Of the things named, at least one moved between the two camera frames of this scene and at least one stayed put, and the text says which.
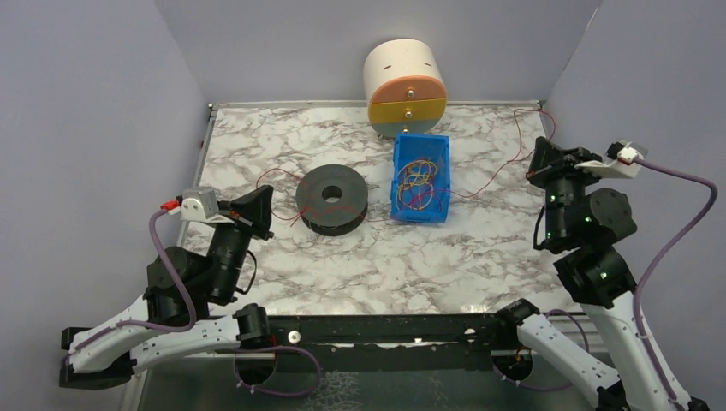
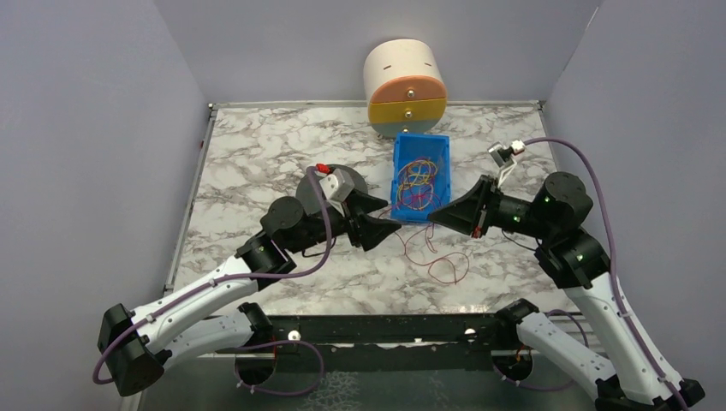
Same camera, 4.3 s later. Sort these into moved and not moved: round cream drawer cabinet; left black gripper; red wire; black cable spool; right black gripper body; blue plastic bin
Moved: left black gripper; right black gripper body; red wire
Not moved: round cream drawer cabinet; black cable spool; blue plastic bin
